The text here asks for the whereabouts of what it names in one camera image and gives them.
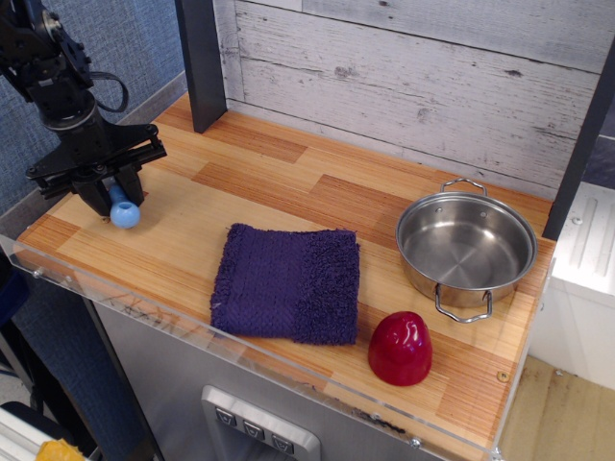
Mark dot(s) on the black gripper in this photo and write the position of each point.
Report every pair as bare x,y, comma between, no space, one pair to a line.
93,152

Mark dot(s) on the blue and grey spoon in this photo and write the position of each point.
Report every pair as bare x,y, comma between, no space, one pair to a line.
124,213

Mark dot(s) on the stainless steel pot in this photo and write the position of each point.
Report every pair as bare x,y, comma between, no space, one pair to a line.
464,249

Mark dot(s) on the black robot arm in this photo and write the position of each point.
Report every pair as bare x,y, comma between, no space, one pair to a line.
48,68

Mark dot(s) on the stainless steel cabinet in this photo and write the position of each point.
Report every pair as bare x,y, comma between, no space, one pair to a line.
168,358

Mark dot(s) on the purple towel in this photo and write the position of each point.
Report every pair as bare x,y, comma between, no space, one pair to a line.
297,285

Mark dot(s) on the silver control panel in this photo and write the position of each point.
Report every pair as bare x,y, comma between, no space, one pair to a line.
240,430

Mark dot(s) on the clear acrylic guard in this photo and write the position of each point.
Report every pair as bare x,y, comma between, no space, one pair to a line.
416,385

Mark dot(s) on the red plastic pepper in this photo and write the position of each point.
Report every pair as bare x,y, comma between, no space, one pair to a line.
400,350

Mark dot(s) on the white side cabinet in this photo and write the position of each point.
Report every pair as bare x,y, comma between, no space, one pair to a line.
574,326

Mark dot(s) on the dark left post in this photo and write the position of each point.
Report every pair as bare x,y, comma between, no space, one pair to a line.
202,62

